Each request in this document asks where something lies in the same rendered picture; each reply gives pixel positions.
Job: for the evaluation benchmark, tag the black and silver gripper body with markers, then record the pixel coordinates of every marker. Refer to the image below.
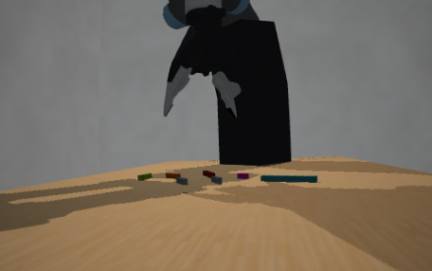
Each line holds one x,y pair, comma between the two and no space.
218,54

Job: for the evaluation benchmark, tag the turquoise rod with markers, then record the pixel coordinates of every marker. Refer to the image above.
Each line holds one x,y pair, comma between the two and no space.
289,178

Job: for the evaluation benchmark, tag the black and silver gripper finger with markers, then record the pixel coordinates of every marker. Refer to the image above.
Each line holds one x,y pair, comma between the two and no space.
177,80
228,90

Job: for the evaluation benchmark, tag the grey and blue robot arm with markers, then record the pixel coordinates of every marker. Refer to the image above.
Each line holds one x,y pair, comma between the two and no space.
176,10

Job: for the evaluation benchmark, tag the magenta rod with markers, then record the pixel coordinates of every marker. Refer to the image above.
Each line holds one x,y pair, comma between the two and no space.
242,175

